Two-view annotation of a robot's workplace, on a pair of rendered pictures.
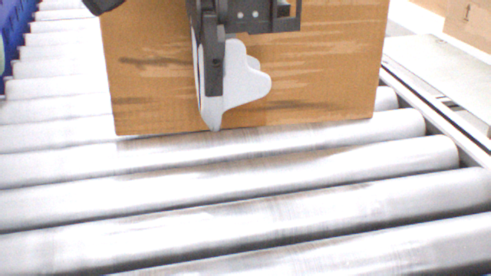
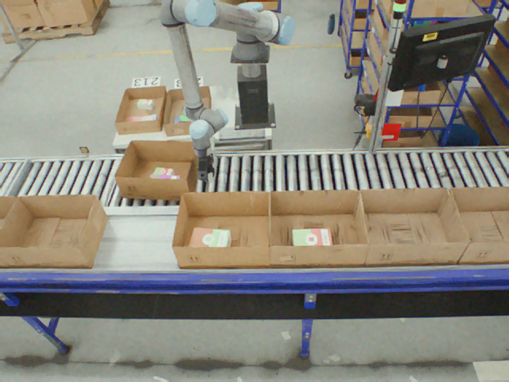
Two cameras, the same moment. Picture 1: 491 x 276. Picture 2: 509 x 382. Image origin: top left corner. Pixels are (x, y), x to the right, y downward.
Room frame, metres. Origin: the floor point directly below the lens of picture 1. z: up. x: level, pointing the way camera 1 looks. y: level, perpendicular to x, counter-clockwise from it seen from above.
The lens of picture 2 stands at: (-0.31, 1.39, 2.38)
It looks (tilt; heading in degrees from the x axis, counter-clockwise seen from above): 48 degrees down; 288
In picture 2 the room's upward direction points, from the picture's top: 4 degrees counter-clockwise
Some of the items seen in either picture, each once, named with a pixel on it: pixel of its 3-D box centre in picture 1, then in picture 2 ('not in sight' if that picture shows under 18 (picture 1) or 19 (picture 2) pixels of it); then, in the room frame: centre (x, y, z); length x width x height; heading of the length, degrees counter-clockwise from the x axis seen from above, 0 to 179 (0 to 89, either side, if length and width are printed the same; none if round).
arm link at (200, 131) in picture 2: not in sight; (200, 134); (0.40, 0.01, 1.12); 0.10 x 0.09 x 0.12; 67
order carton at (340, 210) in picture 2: not in sight; (315, 228); (-0.22, 0.34, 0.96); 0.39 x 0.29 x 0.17; 13
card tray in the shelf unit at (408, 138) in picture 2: not in sight; (398, 125); (-0.64, -1.18, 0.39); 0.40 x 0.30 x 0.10; 103
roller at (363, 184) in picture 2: not in sight; (363, 186); (-0.42, -0.18, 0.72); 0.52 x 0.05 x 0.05; 103
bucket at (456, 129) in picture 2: not in sight; (454, 150); (-1.13, -1.28, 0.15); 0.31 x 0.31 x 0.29
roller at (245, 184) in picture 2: not in sight; (245, 189); (0.22, -0.03, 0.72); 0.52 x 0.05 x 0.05; 103
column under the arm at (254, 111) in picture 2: not in sight; (253, 95); (0.32, -0.63, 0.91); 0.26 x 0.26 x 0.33; 16
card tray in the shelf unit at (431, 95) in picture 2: not in sight; (409, 80); (-0.64, -1.18, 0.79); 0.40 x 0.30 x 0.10; 104
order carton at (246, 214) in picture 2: not in sight; (224, 230); (0.16, 0.42, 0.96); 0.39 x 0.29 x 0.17; 13
